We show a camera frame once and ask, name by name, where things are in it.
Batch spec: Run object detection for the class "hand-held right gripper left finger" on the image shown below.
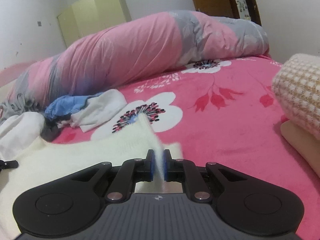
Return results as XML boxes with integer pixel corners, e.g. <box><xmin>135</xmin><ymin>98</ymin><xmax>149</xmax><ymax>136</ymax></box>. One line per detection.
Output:
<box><xmin>71</xmin><ymin>149</ymin><xmax>154</xmax><ymax>202</ymax></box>

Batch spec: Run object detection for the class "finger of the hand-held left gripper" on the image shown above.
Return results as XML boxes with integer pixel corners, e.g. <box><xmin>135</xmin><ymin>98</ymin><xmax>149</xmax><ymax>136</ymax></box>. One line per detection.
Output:
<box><xmin>0</xmin><ymin>160</ymin><xmax>19</xmax><ymax>172</ymax></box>

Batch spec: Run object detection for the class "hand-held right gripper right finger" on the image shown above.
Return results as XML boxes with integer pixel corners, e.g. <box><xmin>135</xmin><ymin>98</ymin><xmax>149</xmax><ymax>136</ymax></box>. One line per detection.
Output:
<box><xmin>163</xmin><ymin>149</ymin><xmax>247</xmax><ymax>202</ymax></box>

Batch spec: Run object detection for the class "cream knit sweater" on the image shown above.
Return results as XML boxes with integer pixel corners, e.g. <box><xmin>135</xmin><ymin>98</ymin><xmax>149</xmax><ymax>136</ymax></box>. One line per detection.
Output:
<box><xmin>0</xmin><ymin>113</ymin><xmax>184</xmax><ymax>238</ymax></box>

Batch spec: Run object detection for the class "white t-shirt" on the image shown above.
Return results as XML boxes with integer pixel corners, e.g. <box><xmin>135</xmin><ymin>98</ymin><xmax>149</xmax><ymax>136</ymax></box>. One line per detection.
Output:
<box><xmin>0</xmin><ymin>112</ymin><xmax>46</xmax><ymax>159</ymax></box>

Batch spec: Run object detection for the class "dark grey garment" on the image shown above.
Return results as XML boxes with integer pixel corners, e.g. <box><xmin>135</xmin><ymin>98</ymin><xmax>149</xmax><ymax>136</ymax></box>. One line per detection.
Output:
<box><xmin>41</xmin><ymin>116</ymin><xmax>72</xmax><ymax>140</ymax></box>

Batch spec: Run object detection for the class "pink floral blanket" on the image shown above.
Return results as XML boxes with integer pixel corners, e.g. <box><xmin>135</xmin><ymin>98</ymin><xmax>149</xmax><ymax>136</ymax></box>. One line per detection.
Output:
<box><xmin>42</xmin><ymin>55</ymin><xmax>320</xmax><ymax>240</ymax></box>

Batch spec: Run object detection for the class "white striped garment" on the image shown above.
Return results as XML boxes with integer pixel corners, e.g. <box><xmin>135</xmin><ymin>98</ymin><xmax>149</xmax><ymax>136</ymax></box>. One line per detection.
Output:
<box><xmin>71</xmin><ymin>89</ymin><xmax>127</xmax><ymax>132</ymax></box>

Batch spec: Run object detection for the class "blue garment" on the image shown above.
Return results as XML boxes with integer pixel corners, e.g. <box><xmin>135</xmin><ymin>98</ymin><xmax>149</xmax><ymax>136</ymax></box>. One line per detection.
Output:
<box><xmin>45</xmin><ymin>95</ymin><xmax>104</xmax><ymax>119</ymax></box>

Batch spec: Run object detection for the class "pink headboard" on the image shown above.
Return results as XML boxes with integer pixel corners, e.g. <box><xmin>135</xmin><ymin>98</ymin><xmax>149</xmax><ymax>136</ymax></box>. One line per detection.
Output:
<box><xmin>0</xmin><ymin>62</ymin><xmax>34</xmax><ymax>85</ymax></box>

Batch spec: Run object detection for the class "pink and grey duvet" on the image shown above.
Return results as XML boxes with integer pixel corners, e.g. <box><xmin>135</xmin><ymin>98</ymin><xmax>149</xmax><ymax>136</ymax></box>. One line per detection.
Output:
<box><xmin>6</xmin><ymin>10</ymin><xmax>270</xmax><ymax>108</ymax></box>

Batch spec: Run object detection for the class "beige folded garment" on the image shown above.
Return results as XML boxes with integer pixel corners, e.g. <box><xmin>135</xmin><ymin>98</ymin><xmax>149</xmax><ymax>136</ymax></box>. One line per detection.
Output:
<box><xmin>280</xmin><ymin>121</ymin><xmax>320</xmax><ymax>178</ymax></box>

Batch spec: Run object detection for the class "pink checked folded garment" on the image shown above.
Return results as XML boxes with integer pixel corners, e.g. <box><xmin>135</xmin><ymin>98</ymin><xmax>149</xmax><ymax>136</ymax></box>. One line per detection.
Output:
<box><xmin>272</xmin><ymin>53</ymin><xmax>320</xmax><ymax>140</ymax></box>

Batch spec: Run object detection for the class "pale yellow wardrobe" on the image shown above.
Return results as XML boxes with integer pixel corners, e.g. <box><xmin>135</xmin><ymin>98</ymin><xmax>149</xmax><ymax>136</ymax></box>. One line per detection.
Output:
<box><xmin>56</xmin><ymin>0</ymin><xmax>132</xmax><ymax>48</ymax></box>

